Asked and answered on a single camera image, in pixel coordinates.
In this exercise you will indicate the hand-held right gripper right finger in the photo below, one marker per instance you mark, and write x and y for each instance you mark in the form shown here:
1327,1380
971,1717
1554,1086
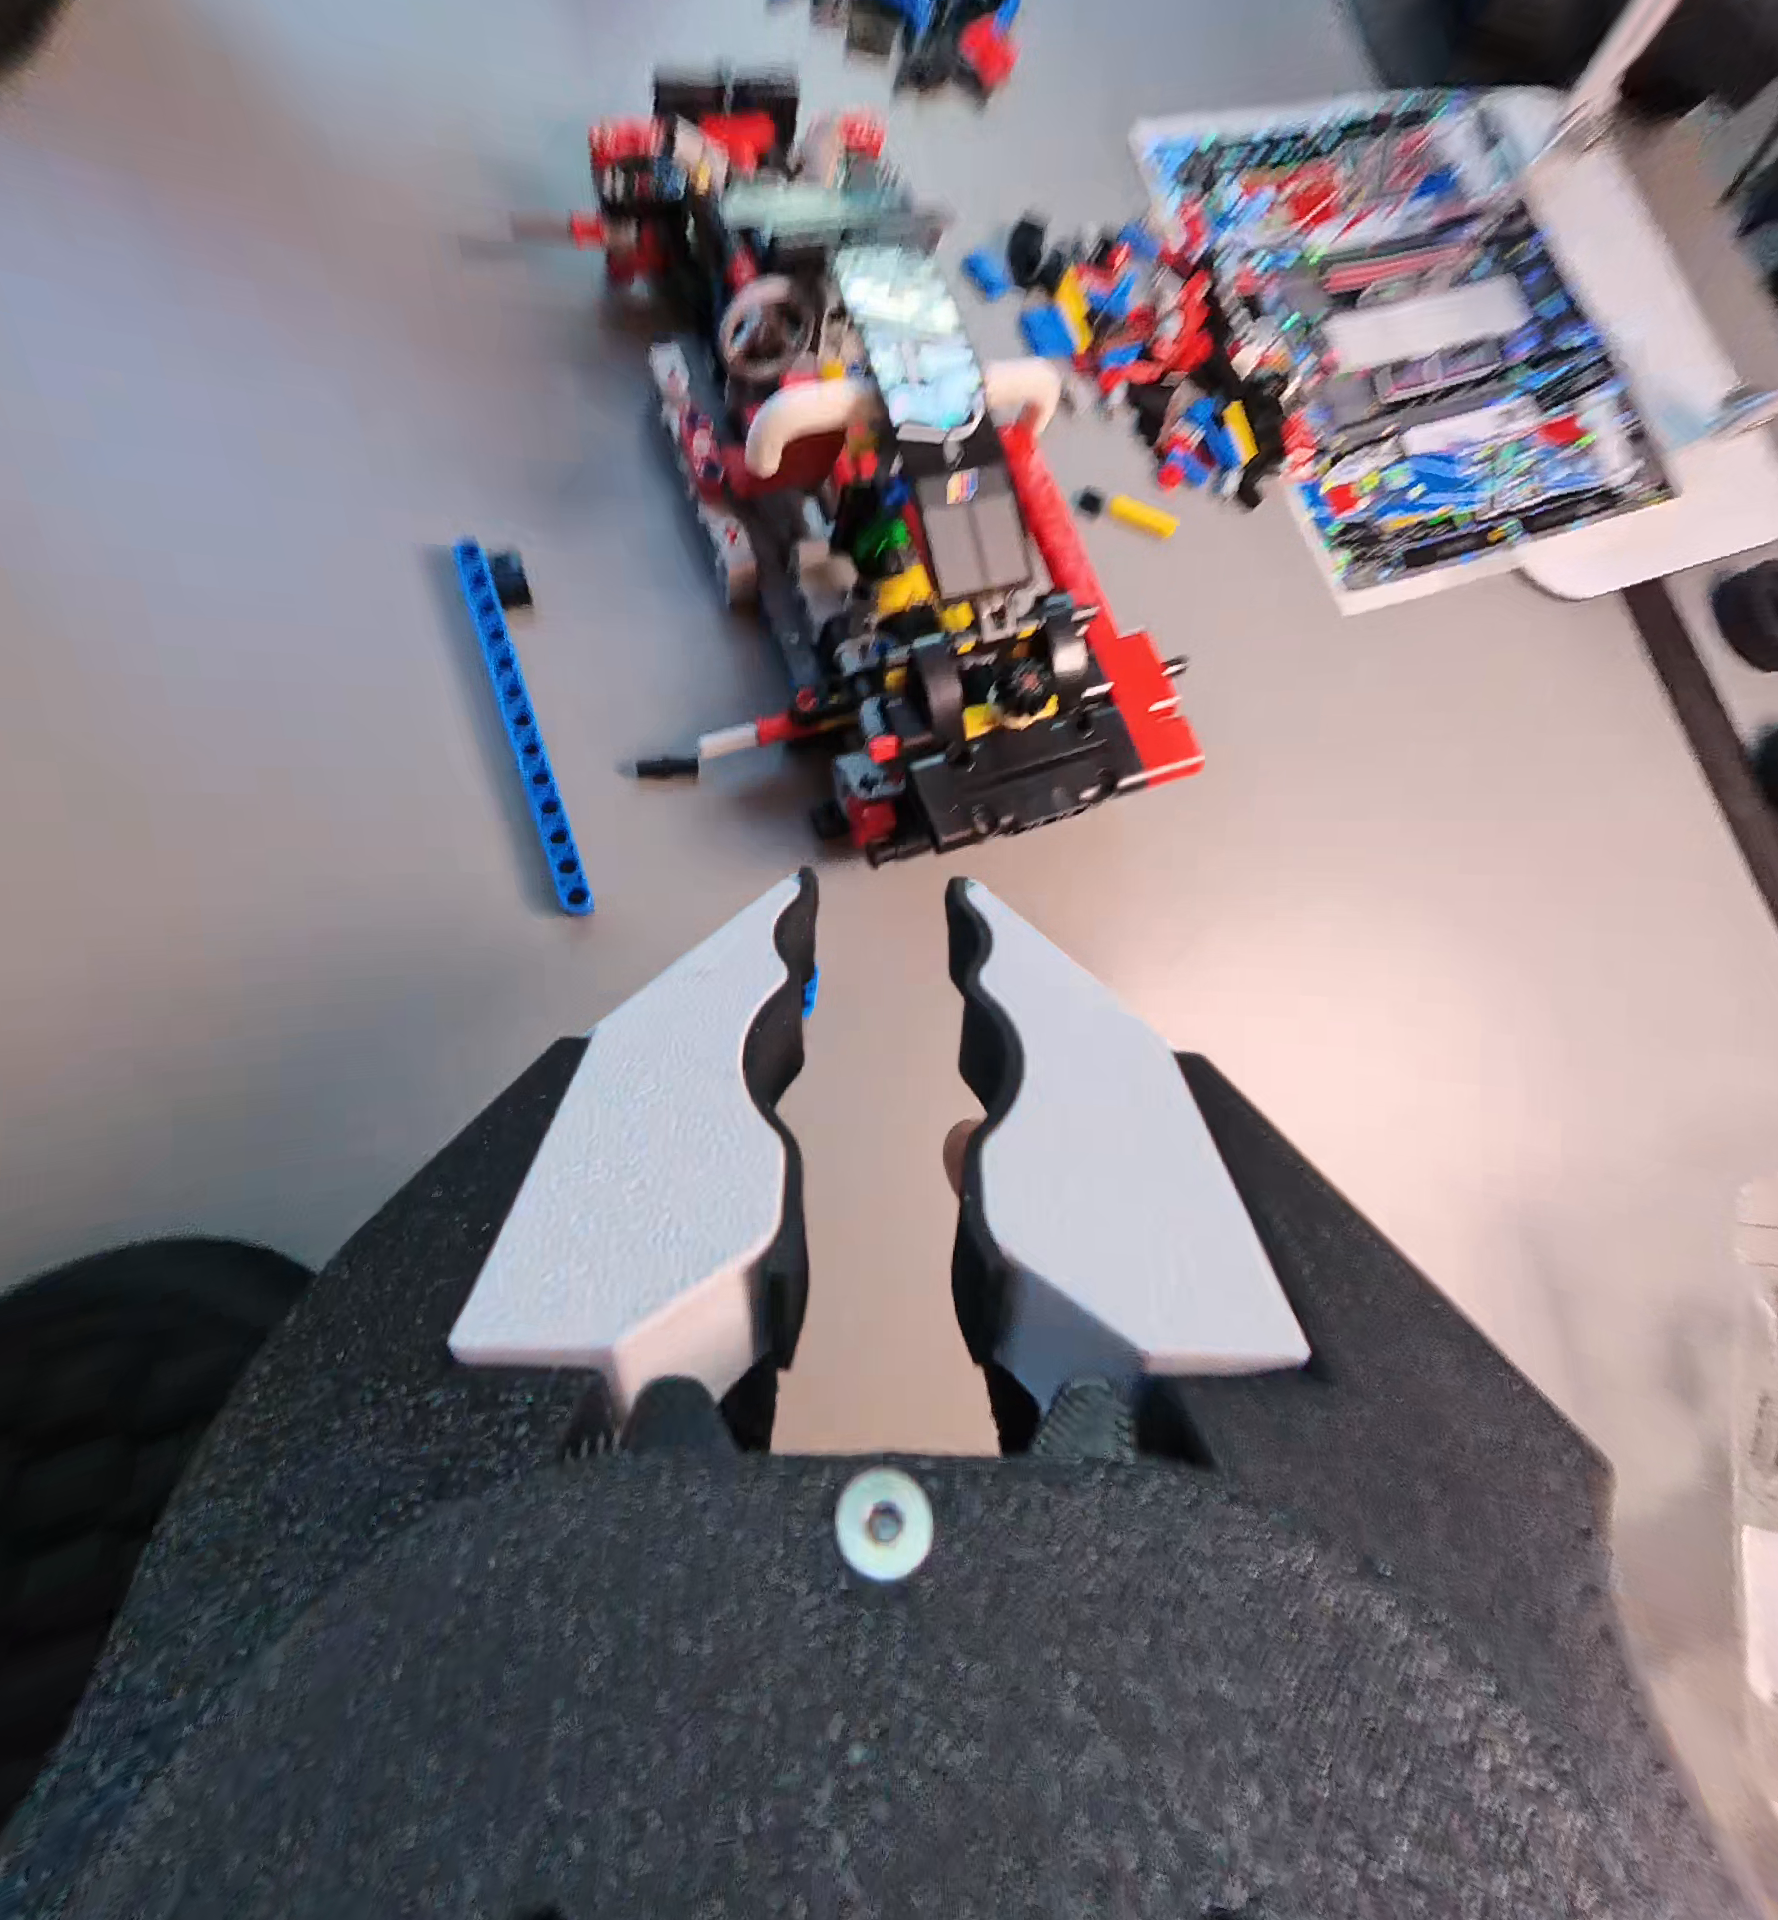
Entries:
1129,1200

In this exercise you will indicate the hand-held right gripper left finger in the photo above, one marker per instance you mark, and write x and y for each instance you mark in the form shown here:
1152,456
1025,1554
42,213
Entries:
634,1200

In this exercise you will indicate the long blue lego beam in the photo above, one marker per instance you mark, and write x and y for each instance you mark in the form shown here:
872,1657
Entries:
520,735

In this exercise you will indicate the lego car chassis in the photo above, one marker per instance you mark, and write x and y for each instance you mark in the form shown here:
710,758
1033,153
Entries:
1160,720

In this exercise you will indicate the small black lego piece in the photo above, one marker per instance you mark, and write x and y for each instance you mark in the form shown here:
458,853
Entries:
510,579

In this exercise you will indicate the white desk stand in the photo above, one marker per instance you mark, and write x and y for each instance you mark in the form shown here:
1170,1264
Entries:
1684,494

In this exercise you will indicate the black lego pin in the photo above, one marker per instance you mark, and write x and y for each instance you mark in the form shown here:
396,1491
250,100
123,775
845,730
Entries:
666,767

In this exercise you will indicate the yellow lego axle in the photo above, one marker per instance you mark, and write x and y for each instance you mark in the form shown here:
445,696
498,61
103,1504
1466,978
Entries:
1137,512

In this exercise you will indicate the pile of mixed lego pieces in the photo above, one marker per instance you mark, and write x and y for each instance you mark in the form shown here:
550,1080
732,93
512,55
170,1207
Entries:
1175,362

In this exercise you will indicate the person's right hand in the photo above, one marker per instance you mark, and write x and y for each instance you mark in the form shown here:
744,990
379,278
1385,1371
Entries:
961,1158

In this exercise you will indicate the holographic sticker sheet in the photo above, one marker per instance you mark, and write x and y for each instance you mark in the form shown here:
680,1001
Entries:
1429,344

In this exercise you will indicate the pile of black blue pins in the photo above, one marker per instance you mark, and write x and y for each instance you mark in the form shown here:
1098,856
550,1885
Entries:
934,37

